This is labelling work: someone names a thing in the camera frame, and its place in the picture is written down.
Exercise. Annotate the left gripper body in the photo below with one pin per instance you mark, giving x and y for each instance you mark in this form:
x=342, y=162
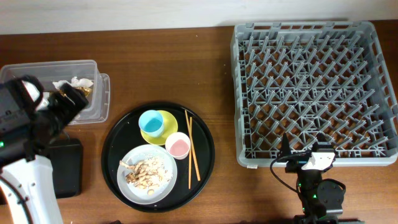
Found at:
x=60, y=107

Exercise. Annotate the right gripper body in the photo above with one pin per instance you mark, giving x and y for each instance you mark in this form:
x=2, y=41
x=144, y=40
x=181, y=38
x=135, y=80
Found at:
x=298, y=167

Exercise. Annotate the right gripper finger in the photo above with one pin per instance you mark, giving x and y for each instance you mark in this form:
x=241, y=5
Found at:
x=321, y=139
x=285, y=149

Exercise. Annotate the white gold wrapper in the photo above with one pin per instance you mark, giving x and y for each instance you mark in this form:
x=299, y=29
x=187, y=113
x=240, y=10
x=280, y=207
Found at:
x=83, y=84

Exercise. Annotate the blue cup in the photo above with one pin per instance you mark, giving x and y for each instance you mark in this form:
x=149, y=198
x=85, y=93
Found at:
x=151, y=122

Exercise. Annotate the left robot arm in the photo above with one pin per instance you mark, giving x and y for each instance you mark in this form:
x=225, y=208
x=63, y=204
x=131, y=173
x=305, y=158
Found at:
x=20, y=99

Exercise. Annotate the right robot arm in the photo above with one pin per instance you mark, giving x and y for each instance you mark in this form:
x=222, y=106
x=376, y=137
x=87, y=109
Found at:
x=321, y=198

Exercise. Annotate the grey dishwasher rack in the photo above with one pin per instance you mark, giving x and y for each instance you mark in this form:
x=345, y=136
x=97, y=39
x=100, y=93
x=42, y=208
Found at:
x=301, y=79

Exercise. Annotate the clear plastic bin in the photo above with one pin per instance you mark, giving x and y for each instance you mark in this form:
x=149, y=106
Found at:
x=47, y=73

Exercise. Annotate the black rectangular bin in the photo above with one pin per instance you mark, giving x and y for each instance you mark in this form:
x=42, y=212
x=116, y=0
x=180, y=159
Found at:
x=43, y=174

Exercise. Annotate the round black tray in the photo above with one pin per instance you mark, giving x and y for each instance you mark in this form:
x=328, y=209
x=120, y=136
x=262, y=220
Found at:
x=125, y=135

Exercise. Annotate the left wooden chopstick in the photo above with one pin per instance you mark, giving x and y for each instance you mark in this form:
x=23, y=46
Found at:
x=190, y=156

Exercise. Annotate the wooden chopstick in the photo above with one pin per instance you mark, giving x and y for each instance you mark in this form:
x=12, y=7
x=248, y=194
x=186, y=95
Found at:
x=190, y=156
x=195, y=162

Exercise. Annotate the right wooden chopstick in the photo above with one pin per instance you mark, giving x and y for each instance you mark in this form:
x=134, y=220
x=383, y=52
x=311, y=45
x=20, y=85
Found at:
x=195, y=162

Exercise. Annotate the pink cup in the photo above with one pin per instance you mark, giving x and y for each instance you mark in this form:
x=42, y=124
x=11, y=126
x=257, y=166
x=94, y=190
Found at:
x=178, y=145

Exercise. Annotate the grey plate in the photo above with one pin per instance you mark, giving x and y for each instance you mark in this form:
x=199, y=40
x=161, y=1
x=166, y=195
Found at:
x=140, y=196

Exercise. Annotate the food scraps on plate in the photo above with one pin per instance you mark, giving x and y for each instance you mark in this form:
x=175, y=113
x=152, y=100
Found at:
x=149, y=174

